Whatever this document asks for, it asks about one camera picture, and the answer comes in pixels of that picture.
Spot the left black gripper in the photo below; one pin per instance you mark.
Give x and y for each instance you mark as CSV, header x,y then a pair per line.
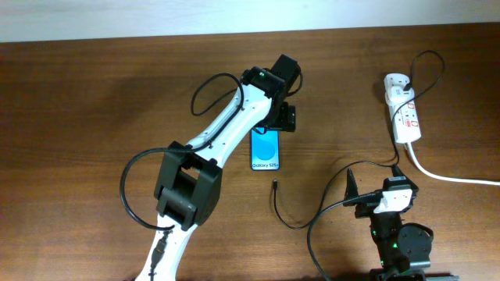
x,y
286,119

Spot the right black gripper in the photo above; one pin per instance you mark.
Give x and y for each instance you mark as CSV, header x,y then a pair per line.
x,y
365,209

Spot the blue Galaxy smartphone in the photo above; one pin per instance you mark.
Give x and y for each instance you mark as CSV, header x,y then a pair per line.
x,y
265,149

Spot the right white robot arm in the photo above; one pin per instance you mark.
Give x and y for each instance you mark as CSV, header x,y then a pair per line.
x,y
404,248

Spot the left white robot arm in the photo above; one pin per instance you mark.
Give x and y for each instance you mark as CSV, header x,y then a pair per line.
x,y
188,187

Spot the white USB charger plug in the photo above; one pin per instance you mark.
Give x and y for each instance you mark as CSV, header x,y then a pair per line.
x,y
396,95

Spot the white power strip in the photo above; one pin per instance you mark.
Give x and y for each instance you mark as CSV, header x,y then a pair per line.
x,y
405,124

